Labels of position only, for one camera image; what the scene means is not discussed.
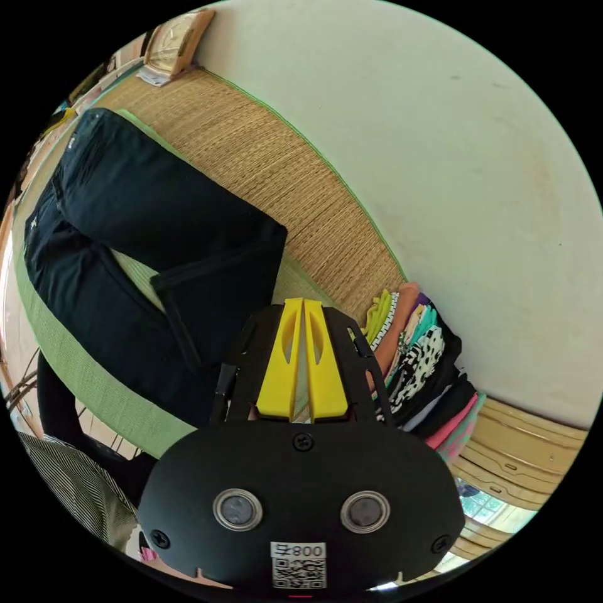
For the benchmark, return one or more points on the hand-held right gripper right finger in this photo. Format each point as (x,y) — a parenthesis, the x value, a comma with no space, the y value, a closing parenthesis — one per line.
(325,381)

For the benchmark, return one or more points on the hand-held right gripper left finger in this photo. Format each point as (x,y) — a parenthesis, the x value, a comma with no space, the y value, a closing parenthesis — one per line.
(279,377)

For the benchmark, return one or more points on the black pants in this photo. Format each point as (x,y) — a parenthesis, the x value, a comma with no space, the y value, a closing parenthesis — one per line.
(136,245)

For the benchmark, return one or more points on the pile of clothes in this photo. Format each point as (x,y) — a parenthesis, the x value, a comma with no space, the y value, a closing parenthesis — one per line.
(419,358)

